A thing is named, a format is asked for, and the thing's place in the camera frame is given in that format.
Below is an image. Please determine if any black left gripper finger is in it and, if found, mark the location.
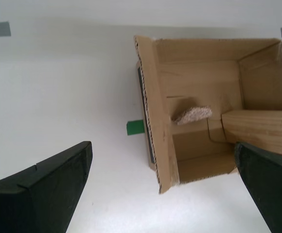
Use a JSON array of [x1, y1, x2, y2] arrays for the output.
[[233, 142, 282, 233], [0, 141, 93, 233]]

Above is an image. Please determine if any light wooden block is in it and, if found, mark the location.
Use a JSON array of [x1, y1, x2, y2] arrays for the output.
[[221, 110, 282, 158]]

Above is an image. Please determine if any speckled pink granite rock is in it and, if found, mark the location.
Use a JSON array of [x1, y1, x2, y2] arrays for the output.
[[171, 105, 213, 126]]

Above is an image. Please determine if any brown cardboard box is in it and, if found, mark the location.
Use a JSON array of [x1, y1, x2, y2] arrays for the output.
[[133, 35, 282, 195]]

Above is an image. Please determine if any green tape piece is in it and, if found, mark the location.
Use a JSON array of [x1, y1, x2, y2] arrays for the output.
[[126, 120, 145, 136]]

